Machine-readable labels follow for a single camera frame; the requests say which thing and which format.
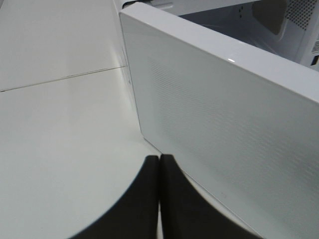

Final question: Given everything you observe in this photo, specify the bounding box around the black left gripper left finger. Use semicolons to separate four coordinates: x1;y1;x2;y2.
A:
72;155;159;239

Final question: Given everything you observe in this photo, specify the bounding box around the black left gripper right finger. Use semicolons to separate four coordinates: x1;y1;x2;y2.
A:
159;154;258;239

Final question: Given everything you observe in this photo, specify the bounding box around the white microwave door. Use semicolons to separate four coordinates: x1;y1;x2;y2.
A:
118;2;319;239

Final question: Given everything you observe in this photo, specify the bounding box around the white microwave oven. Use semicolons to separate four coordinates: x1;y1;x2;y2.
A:
118;0;319;77

